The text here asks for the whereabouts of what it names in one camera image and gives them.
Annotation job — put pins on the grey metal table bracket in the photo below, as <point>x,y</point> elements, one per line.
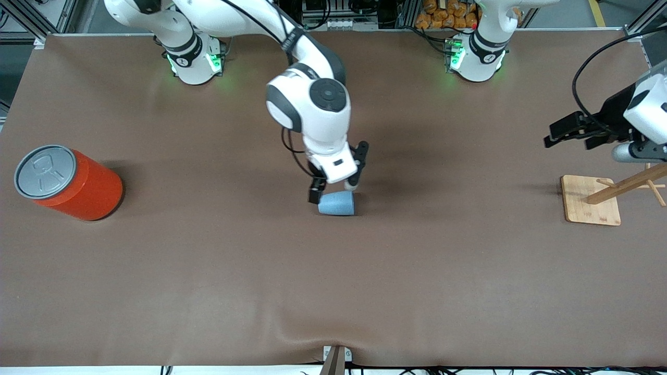
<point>336,362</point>

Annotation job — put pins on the silver cylinder on right gripper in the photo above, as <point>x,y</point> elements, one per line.
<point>351,184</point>

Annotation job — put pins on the silver cylinder on left gripper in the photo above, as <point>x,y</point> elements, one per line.
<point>633,153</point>

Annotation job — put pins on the light blue plastic cup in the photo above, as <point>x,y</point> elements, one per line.
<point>336,204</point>

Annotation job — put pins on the white power strip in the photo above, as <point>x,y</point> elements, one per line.
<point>351,24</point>

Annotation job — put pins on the aluminium frame profile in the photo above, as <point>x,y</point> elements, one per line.
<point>643,23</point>
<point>28,21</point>

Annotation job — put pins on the silver cylinder on gripper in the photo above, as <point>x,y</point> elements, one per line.
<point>633,153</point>
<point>351,184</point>

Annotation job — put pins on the orange snack bags pile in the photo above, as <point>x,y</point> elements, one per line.
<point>443,15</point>

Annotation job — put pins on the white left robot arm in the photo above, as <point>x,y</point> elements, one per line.
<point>482,57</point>

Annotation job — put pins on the brown table mat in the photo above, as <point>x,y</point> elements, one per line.
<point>208,260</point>

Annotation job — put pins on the wooden mug tree stand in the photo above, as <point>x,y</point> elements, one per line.
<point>591,203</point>

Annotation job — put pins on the orange can with grey lid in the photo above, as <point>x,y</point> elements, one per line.
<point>88,190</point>

